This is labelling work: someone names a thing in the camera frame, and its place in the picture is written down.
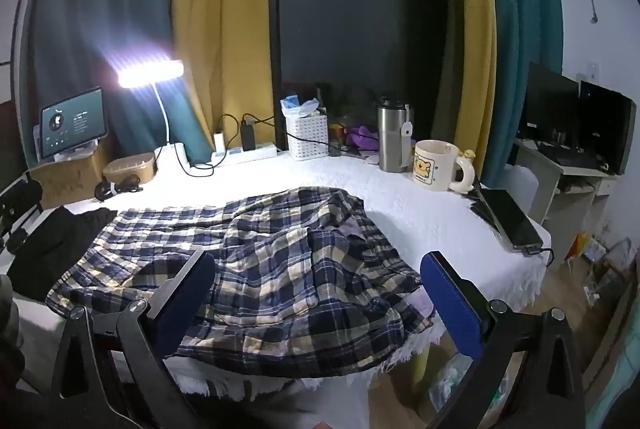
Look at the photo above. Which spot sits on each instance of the steel tumbler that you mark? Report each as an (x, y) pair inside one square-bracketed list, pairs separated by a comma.
[(392, 139)]

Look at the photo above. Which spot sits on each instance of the dark window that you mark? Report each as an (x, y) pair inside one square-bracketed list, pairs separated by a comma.
[(360, 9)]

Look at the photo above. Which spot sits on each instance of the white charger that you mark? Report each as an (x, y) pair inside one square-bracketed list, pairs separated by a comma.
[(220, 143)]

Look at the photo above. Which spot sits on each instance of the plaid pants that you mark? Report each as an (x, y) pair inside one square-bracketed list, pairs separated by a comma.
[(280, 269)]

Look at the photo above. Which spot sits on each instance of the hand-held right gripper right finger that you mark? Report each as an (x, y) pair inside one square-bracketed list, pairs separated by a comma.
[(450, 304)]

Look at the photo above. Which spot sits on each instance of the cardboard box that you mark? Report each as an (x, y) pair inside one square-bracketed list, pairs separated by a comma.
[(65, 179)]

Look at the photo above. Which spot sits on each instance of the black charger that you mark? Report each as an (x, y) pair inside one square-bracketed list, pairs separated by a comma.
[(248, 136)]

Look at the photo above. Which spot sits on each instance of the yellow curtain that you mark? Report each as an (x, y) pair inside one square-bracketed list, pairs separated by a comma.
[(225, 9), (475, 34)]

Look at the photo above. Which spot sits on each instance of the purple cloth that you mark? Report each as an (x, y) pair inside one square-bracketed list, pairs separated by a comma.
[(362, 136)]

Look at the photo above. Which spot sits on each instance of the white plastic basket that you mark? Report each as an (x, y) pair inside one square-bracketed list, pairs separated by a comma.
[(307, 131)]

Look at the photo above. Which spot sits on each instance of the white desk lamp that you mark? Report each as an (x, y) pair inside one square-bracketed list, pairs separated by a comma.
[(150, 74)]

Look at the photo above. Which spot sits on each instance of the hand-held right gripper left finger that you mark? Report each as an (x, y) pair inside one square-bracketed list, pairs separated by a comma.
[(190, 299)]

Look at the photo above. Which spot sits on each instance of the blue plastic bag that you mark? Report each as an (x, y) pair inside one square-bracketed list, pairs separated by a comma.
[(295, 106)]

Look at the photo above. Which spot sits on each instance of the black monitor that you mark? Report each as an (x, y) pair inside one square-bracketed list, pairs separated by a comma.
[(607, 124), (550, 99)]

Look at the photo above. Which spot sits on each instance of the black smartphone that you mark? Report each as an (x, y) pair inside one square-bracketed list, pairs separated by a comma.
[(510, 216)]

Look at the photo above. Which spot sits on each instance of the black cloth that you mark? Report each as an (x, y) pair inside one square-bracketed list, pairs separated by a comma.
[(55, 249)]

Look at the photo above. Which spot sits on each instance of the white power strip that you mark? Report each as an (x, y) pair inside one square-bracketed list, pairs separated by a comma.
[(250, 154)]

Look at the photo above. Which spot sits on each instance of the cream bear mug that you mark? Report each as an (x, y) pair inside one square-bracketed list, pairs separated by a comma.
[(432, 166)]

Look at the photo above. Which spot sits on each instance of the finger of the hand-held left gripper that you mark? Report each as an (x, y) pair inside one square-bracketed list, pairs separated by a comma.
[(22, 196), (15, 236)]

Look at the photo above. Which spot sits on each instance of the brown oval lidded box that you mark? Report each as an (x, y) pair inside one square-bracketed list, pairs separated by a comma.
[(130, 169)]

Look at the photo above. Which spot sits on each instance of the grey computer desk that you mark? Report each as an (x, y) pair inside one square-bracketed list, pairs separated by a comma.
[(575, 209)]

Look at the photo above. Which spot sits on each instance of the white textured table cover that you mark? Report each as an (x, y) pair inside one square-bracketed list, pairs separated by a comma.
[(415, 219)]

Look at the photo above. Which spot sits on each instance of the black keyboard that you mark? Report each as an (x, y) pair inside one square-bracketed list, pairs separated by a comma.
[(570, 156)]

